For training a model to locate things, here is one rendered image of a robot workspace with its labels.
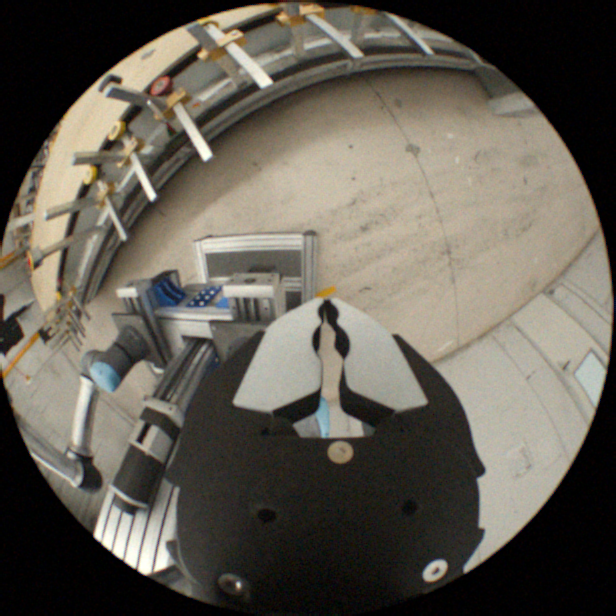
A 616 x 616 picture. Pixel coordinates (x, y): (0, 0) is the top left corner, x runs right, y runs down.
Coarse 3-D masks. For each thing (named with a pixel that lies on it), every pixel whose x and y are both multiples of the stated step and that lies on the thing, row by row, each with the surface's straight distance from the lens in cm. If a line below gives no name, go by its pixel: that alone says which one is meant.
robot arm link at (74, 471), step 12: (12, 408) 72; (24, 420) 74; (24, 432) 72; (36, 432) 75; (36, 444) 73; (48, 444) 75; (36, 456) 75; (48, 456) 74; (60, 456) 76; (60, 468) 76; (72, 468) 78; (84, 468) 80; (96, 468) 88; (72, 480) 80; (84, 480) 79; (96, 480) 83; (96, 492) 86
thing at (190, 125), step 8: (168, 96) 90; (176, 104) 84; (176, 112) 82; (184, 112) 79; (184, 120) 77; (192, 120) 77; (192, 128) 74; (192, 136) 72; (200, 136) 71; (200, 144) 69; (208, 144) 71; (200, 152) 69; (208, 152) 67; (208, 160) 68
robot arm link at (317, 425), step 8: (320, 400) 42; (320, 408) 41; (328, 408) 42; (312, 416) 40; (320, 416) 41; (328, 416) 41; (296, 424) 40; (304, 424) 40; (312, 424) 41; (320, 424) 41; (328, 424) 41; (304, 432) 40; (312, 432) 41; (320, 432) 42; (328, 432) 42
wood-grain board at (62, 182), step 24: (240, 24) 98; (144, 48) 126; (168, 48) 107; (192, 48) 96; (120, 72) 129; (144, 72) 107; (96, 96) 140; (72, 120) 163; (96, 120) 124; (120, 120) 105; (72, 144) 147; (96, 144) 114; (48, 168) 193; (72, 168) 138; (48, 192) 185; (72, 192) 134; (48, 240) 192; (48, 264) 208; (48, 288) 239
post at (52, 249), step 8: (104, 224) 136; (80, 232) 128; (88, 232) 129; (96, 232) 132; (104, 232) 138; (64, 240) 123; (72, 240) 124; (80, 240) 129; (48, 248) 120; (56, 248) 120; (48, 256) 121
